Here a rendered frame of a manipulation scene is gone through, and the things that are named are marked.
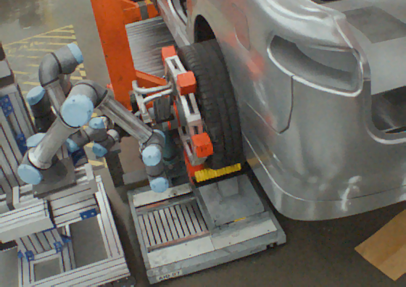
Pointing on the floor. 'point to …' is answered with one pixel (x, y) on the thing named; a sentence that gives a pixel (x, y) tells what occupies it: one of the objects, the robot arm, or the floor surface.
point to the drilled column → (114, 166)
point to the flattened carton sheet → (387, 247)
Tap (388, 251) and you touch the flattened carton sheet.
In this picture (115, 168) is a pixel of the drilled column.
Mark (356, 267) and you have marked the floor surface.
